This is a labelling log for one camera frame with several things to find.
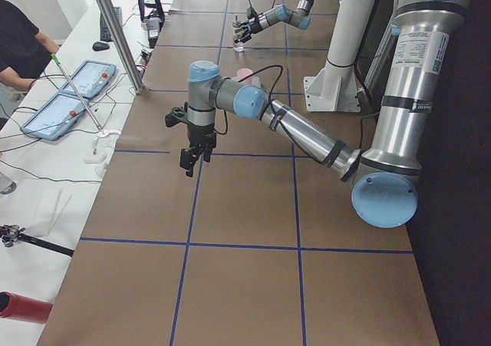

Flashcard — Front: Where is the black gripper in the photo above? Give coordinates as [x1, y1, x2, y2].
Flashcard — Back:
[180, 123, 216, 176]
[232, 15, 261, 44]

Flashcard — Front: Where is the glass sauce bottle steel spout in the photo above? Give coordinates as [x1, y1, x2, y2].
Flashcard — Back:
[232, 15, 246, 52]

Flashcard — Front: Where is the pink plastic cup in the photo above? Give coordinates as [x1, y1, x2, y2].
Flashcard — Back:
[236, 68, 252, 84]

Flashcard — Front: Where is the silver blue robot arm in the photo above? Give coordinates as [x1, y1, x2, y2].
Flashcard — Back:
[232, 0, 315, 46]
[165, 0, 470, 228]

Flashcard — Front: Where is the silver digital kitchen scale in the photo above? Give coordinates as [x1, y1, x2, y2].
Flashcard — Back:
[232, 76, 262, 88]

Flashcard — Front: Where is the white crumpled cloth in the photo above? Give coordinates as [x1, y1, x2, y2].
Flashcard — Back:
[83, 129, 121, 178]

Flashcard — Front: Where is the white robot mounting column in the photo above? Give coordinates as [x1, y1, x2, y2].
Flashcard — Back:
[304, 0, 375, 113]

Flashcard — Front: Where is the upper blue teach pendant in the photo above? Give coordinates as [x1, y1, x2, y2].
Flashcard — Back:
[71, 60, 117, 101]

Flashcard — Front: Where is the blue teach pendant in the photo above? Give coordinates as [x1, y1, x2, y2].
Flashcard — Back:
[71, 60, 117, 101]
[20, 92, 85, 141]

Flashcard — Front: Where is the black keyboard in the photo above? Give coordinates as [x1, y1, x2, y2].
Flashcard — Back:
[100, 6, 123, 42]

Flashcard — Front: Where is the lower blue teach pendant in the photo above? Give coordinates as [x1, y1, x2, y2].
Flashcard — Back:
[20, 92, 85, 141]

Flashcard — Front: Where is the black computer mouse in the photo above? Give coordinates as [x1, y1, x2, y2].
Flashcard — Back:
[92, 41, 110, 51]

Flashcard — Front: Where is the person in black shirt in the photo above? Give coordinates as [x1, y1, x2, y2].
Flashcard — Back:
[1, 0, 60, 92]

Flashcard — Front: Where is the red cylinder bottle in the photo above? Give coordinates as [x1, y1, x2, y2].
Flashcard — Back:
[1, 292, 53, 324]

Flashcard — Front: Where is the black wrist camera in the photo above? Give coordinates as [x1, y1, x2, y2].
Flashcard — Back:
[164, 107, 188, 127]

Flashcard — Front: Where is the aluminium frame post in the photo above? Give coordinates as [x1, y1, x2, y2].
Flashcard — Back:
[95, 0, 144, 94]

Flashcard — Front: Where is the metal rod green handle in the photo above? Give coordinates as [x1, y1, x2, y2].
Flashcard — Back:
[51, 54, 108, 137]

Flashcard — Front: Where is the black camera tripod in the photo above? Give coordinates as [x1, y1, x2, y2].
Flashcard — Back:
[1, 225, 74, 257]

